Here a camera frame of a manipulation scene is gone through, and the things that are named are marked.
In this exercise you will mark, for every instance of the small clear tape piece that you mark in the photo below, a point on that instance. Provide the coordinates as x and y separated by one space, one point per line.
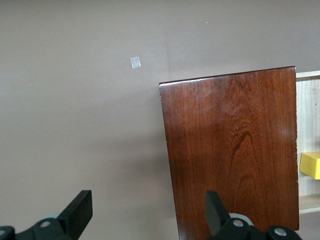
135 62

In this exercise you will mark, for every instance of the dark wooden cabinet door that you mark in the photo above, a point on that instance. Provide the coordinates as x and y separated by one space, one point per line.
230 142

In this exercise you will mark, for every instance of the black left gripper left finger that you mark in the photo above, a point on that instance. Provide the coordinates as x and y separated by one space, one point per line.
72 217

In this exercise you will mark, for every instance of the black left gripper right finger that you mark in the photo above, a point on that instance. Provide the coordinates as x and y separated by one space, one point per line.
216 217

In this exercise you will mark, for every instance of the yellow block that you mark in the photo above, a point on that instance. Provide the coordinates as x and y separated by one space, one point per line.
311 165

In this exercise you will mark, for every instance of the light wooden shelf interior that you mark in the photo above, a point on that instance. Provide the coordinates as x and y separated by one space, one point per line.
308 112

